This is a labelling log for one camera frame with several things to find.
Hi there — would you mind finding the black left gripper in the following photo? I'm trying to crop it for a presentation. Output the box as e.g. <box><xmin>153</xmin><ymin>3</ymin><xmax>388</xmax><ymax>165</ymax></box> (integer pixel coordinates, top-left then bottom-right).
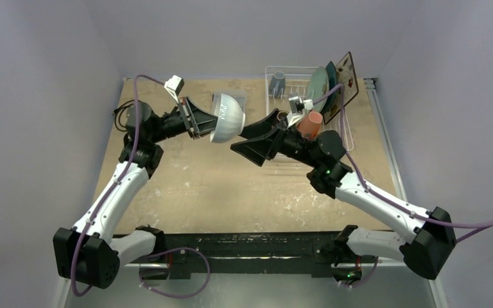
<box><xmin>149</xmin><ymin>96</ymin><xmax>227</xmax><ymax>144</ymax></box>

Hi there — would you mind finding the white bowl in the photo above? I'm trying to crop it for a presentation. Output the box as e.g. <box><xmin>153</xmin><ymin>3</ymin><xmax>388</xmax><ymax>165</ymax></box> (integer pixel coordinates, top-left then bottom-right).
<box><xmin>209</xmin><ymin>94</ymin><xmax>246</xmax><ymax>144</ymax></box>

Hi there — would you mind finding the pink flowered mug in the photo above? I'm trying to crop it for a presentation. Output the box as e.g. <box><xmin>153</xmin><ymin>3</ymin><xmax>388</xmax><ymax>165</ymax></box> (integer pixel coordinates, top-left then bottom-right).
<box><xmin>297</xmin><ymin>110</ymin><xmax>324</xmax><ymax>139</ymax></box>

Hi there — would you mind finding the grey printed mug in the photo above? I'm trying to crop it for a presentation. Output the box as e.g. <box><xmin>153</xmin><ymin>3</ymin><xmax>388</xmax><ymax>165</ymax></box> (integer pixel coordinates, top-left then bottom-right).
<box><xmin>268</xmin><ymin>71</ymin><xmax>286</xmax><ymax>99</ymax></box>

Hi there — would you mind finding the light green round plate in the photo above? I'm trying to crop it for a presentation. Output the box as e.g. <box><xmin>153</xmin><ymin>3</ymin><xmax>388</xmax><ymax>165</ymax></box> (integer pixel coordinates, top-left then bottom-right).
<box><xmin>306</xmin><ymin>67</ymin><xmax>329</xmax><ymax>113</ymax></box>

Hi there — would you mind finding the square floral plate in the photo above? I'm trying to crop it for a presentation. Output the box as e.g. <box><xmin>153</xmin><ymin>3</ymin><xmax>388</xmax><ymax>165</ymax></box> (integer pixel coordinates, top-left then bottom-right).
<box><xmin>322</xmin><ymin>51</ymin><xmax>359</xmax><ymax>125</ymax></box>

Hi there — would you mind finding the brown rimmed beige bowl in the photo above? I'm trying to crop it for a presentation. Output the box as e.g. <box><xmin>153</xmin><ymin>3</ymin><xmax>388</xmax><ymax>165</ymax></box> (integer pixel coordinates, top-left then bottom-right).
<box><xmin>276</xmin><ymin>110</ymin><xmax>288</xmax><ymax>122</ymax></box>

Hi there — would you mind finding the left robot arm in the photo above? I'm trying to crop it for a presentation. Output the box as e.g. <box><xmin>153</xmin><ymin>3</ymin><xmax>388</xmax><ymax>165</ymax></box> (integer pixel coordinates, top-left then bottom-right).
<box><xmin>53</xmin><ymin>98</ymin><xmax>218</xmax><ymax>289</ymax></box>

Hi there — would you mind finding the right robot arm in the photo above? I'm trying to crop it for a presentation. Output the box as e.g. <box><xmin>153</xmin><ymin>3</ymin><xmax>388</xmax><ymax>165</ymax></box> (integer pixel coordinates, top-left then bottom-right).
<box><xmin>230</xmin><ymin>111</ymin><xmax>457</xmax><ymax>280</ymax></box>

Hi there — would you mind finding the clear plastic screw box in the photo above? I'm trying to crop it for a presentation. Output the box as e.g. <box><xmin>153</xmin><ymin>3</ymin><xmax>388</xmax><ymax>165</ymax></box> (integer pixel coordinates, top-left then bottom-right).
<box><xmin>212</xmin><ymin>89</ymin><xmax>247</xmax><ymax>109</ymax></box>

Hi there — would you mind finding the white wire dish rack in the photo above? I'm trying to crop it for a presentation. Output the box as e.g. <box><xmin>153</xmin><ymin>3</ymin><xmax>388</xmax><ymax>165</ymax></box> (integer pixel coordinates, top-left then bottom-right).
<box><xmin>265</xmin><ymin>65</ymin><xmax>356</xmax><ymax>160</ymax></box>

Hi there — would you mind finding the black coiled cable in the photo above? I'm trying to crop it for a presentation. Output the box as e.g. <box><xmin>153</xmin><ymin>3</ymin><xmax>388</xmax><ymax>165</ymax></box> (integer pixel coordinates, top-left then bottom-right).
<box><xmin>112</xmin><ymin>99</ymin><xmax>137</xmax><ymax>130</ymax></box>

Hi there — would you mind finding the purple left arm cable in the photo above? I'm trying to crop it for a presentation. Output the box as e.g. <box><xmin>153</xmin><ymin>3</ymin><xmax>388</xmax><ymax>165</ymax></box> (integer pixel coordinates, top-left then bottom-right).
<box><xmin>70</xmin><ymin>74</ymin><xmax>211</xmax><ymax>299</ymax></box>

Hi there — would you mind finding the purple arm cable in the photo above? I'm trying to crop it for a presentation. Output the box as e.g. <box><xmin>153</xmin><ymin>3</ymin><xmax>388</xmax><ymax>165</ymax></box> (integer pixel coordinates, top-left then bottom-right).
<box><xmin>70</xmin><ymin>74</ymin><xmax>211</xmax><ymax>299</ymax></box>
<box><xmin>312</xmin><ymin>83</ymin><xmax>493</xmax><ymax>290</ymax></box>

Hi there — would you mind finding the black table edge rail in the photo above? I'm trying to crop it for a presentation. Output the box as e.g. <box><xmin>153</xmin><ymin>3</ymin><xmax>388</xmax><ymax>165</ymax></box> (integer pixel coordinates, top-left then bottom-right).
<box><xmin>61</xmin><ymin>231</ymin><xmax>438</xmax><ymax>282</ymax></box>

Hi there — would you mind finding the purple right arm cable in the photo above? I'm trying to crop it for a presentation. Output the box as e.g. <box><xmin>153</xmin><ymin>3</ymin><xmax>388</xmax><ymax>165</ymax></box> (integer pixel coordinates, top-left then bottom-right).
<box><xmin>312</xmin><ymin>83</ymin><xmax>493</xmax><ymax>290</ymax></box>

